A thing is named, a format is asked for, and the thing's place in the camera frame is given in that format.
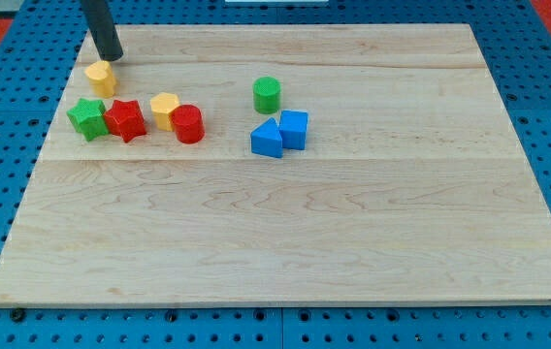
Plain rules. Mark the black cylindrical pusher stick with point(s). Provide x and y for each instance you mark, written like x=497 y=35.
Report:
x=100 y=23

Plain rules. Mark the yellow heart block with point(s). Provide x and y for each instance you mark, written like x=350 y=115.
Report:
x=101 y=78

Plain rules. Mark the yellow hexagon block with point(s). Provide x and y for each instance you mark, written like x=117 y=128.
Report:
x=162 y=106

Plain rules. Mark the green star block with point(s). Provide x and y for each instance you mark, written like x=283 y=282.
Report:
x=87 y=118

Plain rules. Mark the red star block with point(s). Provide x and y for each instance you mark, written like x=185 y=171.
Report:
x=125 y=119

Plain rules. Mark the red cylinder block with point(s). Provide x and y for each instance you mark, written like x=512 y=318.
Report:
x=188 y=123

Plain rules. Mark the green cylinder block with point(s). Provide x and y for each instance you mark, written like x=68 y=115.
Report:
x=266 y=95

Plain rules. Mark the light wooden board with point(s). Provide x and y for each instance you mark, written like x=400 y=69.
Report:
x=413 y=189

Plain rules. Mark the blue triangle block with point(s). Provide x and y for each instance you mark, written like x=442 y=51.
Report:
x=266 y=140

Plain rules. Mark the blue cube block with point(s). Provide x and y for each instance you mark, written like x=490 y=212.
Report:
x=293 y=127

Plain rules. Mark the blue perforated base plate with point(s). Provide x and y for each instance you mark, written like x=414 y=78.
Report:
x=36 y=57

